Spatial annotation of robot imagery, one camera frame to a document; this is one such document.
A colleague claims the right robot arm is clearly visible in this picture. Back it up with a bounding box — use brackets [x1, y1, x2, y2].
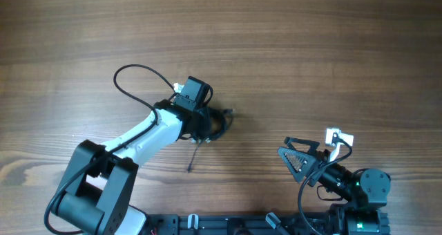
[278, 133, 391, 234]

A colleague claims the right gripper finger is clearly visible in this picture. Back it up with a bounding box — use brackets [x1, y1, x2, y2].
[284, 137, 320, 152]
[278, 147, 313, 183]

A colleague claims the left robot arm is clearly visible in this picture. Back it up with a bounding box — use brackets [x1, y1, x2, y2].
[44, 77, 223, 234]

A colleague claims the left camera black cable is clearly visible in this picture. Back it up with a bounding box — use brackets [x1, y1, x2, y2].
[44, 64, 180, 235]

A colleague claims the black USB cable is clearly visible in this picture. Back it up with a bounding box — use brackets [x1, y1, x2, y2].
[186, 107, 236, 173]

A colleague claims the right camera black cable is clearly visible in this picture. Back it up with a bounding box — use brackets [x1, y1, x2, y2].
[297, 133, 353, 235]

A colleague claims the camera black cable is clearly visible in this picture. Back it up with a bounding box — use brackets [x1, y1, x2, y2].
[44, 64, 180, 235]
[297, 133, 353, 235]

